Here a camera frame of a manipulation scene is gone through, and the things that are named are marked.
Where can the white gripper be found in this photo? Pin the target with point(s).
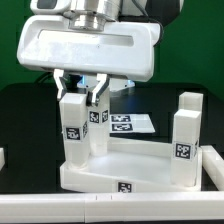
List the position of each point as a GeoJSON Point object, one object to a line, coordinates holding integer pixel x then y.
{"type": "Point", "coordinates": [122, 49]}

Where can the white obstacle wall left piece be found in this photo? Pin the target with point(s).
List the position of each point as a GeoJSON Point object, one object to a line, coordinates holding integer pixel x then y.
{"type": "Point", "coordinates": [2, 158]}

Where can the white marker sheet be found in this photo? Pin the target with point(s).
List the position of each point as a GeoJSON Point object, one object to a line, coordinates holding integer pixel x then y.
{"type": "Point", "coordinates": [131, 123]}

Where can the white fence bar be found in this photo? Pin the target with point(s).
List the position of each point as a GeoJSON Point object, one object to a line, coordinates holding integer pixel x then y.
{"type": "Point", "coordinates": [213, 164]}
{"type": "Point", "coordinates": [105, 207]}

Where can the white front fence bar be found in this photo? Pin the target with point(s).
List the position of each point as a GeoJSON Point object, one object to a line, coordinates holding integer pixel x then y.
{"type": "Point", "coordinates": [105, 207]}

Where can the white desk tabletop tray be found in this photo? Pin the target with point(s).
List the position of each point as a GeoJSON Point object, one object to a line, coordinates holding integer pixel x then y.
{"type": "Point", "coordinates": [130, 166]}

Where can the white right fence bar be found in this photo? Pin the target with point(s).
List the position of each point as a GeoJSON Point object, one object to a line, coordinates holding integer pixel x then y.
{"type": "Point", "coordinates": [213, 164]}

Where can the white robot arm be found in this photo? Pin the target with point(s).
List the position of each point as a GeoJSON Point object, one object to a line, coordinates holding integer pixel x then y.
{"type": "Point", "coordinates": [92, 15]}

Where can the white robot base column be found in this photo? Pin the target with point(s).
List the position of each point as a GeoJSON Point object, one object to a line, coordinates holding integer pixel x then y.
{"type": "Point", "coordinates": [118, 87]}

